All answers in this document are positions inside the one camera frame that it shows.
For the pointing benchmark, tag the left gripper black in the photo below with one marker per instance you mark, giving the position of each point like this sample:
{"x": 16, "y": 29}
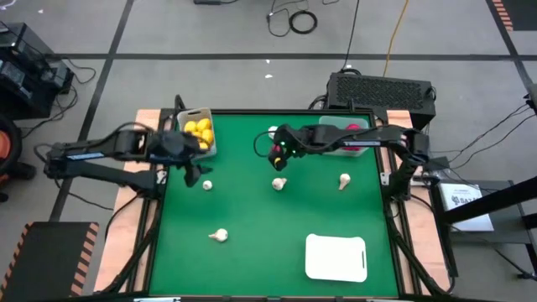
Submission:
{"x": 174, "y": 149}

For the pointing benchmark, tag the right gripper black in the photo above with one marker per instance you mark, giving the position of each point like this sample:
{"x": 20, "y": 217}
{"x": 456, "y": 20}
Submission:
{"x": 300, "y": 139}

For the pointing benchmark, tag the small white garlic bulb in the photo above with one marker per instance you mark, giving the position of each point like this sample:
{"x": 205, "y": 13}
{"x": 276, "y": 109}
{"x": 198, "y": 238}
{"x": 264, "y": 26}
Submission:
{"x": 207, "y": 185}

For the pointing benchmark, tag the crimson round fruit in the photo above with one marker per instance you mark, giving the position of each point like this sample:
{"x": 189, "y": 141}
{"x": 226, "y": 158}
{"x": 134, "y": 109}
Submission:
{"x": 276, "y": 149}
{"x": 353, "y": 126}

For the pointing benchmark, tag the yellow lemon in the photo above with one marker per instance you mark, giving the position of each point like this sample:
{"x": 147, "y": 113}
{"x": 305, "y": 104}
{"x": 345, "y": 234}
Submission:
{"x": 190, "y": 126}
{"x": 208, "y": 136}
{"x": 204, "y": 145}
{"x": 204, "y": 124}

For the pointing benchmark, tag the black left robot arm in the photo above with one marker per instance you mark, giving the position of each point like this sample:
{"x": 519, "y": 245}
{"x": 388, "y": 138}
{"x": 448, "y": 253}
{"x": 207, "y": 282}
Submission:
{"x": 84, "y": 156}

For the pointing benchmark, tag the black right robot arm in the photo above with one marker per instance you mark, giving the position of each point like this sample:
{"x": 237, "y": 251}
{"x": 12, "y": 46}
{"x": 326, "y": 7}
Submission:
{"x": 369, "y": 136}

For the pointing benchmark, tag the grey plastic basket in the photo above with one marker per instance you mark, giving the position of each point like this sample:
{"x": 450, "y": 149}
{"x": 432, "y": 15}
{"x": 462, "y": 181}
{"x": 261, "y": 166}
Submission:
{"x": 193, "y": 114}

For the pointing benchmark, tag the green table mat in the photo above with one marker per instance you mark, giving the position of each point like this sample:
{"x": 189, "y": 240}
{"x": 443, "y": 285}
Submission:
{"x": 251, "y": 218}

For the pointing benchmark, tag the clear plastic basket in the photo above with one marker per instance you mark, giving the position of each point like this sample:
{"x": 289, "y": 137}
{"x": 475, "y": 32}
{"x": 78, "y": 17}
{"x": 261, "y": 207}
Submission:
{"x": 335, "y": 121}

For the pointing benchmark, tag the white cutting board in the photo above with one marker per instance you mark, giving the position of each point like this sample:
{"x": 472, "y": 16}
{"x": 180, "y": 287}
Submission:
{"x": 335, "y": 258}

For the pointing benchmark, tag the black perforated computer case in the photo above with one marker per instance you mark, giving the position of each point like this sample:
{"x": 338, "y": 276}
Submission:
{"x": 377, "y": 90}

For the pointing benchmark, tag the black power strip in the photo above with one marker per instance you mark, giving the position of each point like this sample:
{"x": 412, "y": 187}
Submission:
{"x": 207, "y": 1}

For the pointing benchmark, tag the black mat orange striped edge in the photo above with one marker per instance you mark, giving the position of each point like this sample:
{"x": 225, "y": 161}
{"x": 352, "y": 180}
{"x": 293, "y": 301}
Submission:
{"x": 520, "y": 12}
{"x": 46, "y": 260}

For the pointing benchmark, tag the white printed paper sheet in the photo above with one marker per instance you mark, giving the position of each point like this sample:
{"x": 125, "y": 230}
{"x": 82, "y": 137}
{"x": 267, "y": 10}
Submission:
{"x": 465, "y": 209}

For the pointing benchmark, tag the black and orange machine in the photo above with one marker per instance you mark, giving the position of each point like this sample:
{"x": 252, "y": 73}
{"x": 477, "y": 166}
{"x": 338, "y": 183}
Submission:
{"x": 6, "y": 147}

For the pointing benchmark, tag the black equipment stack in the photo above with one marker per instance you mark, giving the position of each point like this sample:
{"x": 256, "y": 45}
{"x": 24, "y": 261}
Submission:
{"x": 25, "y": 75}

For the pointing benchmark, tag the black metal beam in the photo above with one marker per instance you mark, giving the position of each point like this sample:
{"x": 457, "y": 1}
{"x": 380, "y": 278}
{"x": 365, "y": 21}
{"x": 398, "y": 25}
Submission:
{"x": 491, "y": 202}

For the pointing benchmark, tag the black side table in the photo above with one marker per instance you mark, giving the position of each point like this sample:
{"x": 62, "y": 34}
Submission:
{"x": 512, "y": 235}

